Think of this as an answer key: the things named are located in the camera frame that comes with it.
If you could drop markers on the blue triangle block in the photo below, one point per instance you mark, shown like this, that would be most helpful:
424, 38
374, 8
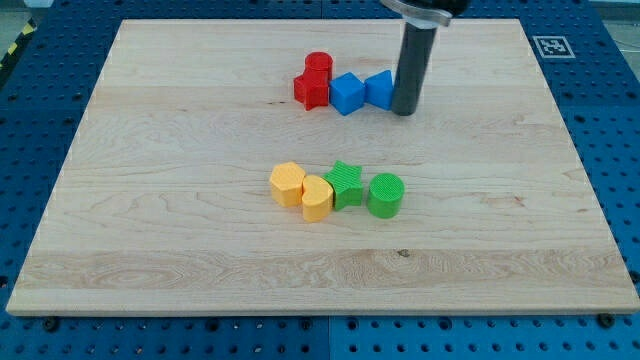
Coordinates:
379, 90

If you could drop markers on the yellow heart block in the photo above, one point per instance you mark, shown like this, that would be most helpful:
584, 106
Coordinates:
317, 198

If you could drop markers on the green star block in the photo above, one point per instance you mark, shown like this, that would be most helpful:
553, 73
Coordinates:
346, 182

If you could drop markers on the yellow hexagon block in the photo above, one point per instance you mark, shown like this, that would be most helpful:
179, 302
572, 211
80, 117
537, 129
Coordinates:
286, 182

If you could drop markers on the green cylinder block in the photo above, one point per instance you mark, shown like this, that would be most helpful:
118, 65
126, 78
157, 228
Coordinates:
385, 195

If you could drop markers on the blue cube block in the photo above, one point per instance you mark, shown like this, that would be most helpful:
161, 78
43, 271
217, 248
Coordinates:
347, 93

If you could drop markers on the red star block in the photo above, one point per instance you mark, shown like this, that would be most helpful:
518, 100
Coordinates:
312, 89

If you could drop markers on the red cylinder block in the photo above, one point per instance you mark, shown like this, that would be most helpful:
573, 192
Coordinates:
319, 62

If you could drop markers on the wooden board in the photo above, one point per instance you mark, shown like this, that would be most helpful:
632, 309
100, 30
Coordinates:
163, 206

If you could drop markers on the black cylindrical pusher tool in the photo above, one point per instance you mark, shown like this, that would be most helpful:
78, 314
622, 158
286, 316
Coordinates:
413, 61

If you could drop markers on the white fiducial marker tag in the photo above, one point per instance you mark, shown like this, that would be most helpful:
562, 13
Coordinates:
553, 47

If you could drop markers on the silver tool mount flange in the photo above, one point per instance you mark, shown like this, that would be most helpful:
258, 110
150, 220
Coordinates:
427, 13

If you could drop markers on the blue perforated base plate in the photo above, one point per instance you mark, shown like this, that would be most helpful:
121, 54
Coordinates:
52, 54

